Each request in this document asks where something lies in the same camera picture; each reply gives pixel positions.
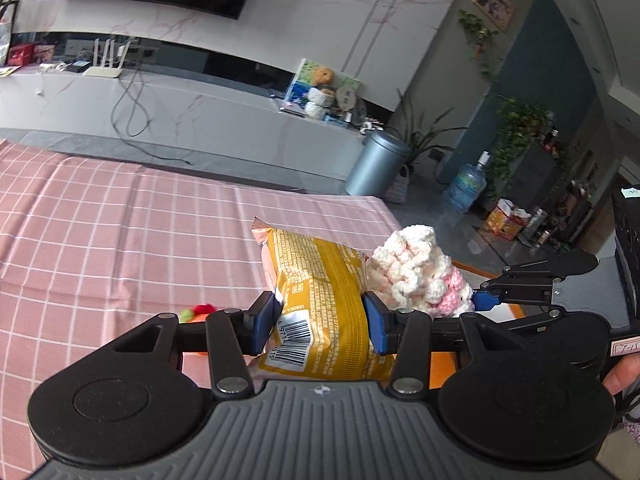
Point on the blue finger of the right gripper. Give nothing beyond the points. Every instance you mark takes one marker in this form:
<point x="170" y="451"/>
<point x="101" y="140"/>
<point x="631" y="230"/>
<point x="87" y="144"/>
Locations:
<point x="485" y="298"/>
<point x="546" y="270"/>

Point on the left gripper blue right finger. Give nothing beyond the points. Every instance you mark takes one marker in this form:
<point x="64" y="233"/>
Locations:
<point x="406" y="335"/>

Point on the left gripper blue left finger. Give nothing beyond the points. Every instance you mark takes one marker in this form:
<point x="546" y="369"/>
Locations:
<point x="233" y="334"/>

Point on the orange crochet fruit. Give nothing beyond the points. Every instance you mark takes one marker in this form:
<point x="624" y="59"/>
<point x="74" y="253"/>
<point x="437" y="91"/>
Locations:
<point x="194" y="339"/>

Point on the pink white crochet toy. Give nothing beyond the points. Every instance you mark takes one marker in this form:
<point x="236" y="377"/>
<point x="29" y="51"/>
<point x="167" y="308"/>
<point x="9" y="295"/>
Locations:
<point x="410" y="271"/>

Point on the yellow snack packet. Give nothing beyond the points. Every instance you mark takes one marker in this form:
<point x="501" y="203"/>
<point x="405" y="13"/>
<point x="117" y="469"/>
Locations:
<point x="322" y="332"/>

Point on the person's right hand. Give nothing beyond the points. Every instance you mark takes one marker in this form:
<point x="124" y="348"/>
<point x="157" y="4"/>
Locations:
<point x="623" y="374"/>

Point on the orange snack box on floor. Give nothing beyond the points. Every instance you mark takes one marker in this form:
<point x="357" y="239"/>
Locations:
<point x="506" y="220"/>

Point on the blue water jug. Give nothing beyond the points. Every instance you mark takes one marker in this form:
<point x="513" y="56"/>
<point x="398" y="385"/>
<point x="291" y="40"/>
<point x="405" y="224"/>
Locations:
<point x="467" y="185"/>

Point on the woven pink basket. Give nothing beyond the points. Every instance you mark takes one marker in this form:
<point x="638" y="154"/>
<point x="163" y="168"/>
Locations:
<point x="398" y="191"/>

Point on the tall green climbing plant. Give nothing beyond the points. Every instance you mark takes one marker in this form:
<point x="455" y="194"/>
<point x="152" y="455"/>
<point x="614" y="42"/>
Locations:
<point x="519" y="124"/>

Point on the grey metal trash bin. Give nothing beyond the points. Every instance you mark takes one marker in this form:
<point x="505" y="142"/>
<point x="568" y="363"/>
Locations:
<point x="377" y="165"/>

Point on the pink checkered tablecloth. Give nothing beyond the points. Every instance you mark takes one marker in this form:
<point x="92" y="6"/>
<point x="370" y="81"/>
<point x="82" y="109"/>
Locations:
<point x="91" y="248"/>

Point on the potted plant by bin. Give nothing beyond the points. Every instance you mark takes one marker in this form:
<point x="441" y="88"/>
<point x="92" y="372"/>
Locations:
<point x="416" y="133"/>

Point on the white tv console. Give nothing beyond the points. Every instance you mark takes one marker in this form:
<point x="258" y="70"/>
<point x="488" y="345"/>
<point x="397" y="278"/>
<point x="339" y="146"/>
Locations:
<point x="178" y="113"/>

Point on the blue picture book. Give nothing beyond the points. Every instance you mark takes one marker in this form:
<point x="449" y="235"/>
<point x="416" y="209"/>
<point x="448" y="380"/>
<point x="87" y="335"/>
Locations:
<point x="301" y="82"/>

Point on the teddy bear on console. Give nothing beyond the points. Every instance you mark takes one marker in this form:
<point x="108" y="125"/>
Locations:
<point x="321" y="94"/>

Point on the white wifi router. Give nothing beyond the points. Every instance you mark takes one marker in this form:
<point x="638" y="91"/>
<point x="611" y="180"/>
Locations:
<point x="108" y="63"/>

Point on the hanging wall plant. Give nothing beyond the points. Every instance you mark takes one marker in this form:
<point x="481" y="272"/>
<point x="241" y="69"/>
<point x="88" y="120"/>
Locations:
<point x="481" y="39"/>

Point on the framed wall picture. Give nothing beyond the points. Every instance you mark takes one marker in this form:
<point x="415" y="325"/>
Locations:
<point x="500" y="12"/>

